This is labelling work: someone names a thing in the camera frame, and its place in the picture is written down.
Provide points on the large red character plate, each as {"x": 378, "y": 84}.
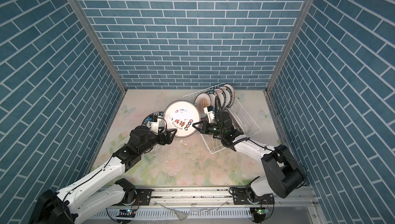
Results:
{"x": 181, "y": 115}

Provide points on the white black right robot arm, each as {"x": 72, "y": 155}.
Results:
{"x": 283, "y": 173}

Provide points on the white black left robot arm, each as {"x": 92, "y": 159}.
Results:
{"x": 80, "y": 200}

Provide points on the red rim small plate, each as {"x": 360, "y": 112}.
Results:
{"x": 233, "y": 93}

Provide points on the aluminium corner post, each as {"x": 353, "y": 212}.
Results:
{"x": 290, "y": 42}
{"x": 84, "y": 21}

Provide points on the large green rim plate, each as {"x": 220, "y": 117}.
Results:
{"x": 149, "y": 119}

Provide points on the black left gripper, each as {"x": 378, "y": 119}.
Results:
{"x": 168, "y": 140}

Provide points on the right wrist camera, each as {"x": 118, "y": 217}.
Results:
{"x": 211, "y": 114}

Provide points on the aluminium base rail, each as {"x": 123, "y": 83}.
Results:
{"x": 217, "y": 196}

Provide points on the white vent grille strip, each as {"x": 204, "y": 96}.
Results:
{"x": 175, "y": 214}

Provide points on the orange sunburst small plate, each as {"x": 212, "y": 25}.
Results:
{"x": 202, "y": 101}

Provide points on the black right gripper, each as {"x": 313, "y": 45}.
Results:
{"x": 205, "y": 128}

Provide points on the aluminium right corner post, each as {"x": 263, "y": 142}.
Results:
{"x": 290, "y": 42}

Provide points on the right green circuit board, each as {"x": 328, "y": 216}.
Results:
{"x": 260, "y": 211}

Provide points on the aluminium left corner post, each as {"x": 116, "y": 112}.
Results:
{"x": 84, "y": 21}

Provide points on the white wire dish rack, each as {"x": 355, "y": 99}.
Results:
{"x": 241, "y": 119}

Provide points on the green rim small plate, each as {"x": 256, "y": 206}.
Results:
{"x": 222, "y": 96}
{"x": 212, "y": 94}
{"x": 228, "y": 94}

